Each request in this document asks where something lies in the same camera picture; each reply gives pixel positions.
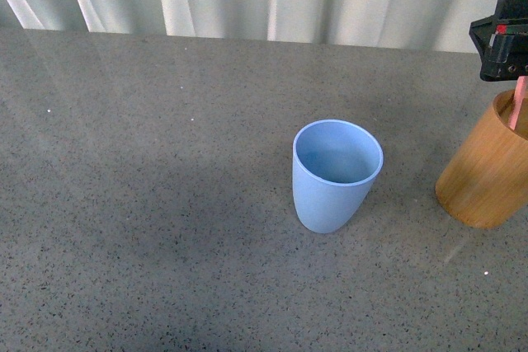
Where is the blue plastic cup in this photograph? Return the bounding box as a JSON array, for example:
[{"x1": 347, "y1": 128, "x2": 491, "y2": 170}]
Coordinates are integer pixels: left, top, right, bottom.
[{"x1": 292, "y1": 120, "x2": 384, "y2": 233}]

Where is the pink chopstick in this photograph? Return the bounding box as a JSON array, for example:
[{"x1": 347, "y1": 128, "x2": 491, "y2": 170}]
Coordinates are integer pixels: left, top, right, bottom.
[{"x1": 508, "y1": 76, "x2": 527, "y2": 130}]

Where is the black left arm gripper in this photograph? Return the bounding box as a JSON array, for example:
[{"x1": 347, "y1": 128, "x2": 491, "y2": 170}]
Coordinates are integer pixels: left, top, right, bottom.
[{"x1": 469, "y1": 0, "x2": 527, "y2": 82}]

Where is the bamboo chopstick holder cup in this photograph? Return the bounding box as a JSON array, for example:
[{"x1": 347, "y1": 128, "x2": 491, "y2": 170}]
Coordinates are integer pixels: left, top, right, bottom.
[{"x1": 435, "y1": 90, "x2": 527, "y2": 228}]

